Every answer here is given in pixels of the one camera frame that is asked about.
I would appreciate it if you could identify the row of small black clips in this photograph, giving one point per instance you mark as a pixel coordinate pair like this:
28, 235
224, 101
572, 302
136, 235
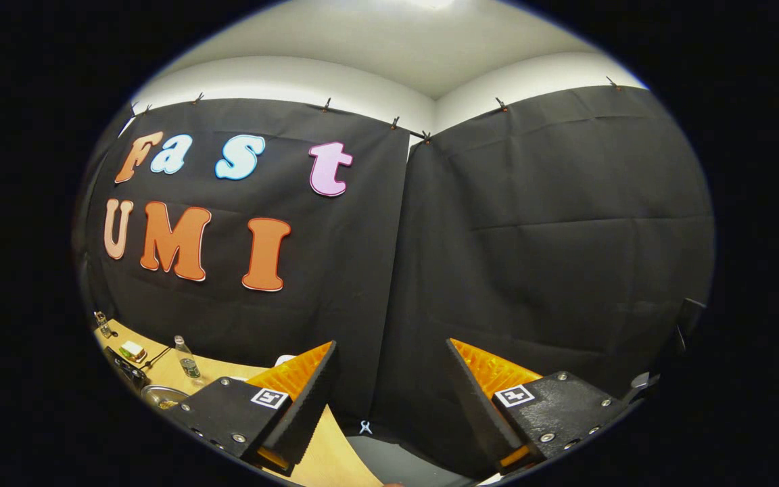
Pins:
501, 103

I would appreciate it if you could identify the black backdrop cloth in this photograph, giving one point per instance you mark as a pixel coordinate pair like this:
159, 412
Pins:
498, 237

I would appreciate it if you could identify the clear plastic water bottle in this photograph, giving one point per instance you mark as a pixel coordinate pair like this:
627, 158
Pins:
189, 358

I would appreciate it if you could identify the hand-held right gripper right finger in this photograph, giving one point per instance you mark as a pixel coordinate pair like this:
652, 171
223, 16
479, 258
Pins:
477, 406

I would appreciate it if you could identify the sandwich with lettuce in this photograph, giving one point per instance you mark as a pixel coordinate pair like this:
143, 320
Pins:
132, 350

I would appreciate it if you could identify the dark angular object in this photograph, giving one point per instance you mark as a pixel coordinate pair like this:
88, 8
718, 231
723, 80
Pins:
690, 318

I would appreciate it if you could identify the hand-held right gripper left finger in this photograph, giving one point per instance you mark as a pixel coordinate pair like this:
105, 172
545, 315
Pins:
308, 406

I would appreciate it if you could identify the small white clip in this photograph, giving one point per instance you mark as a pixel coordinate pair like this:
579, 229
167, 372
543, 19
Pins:
365, 427

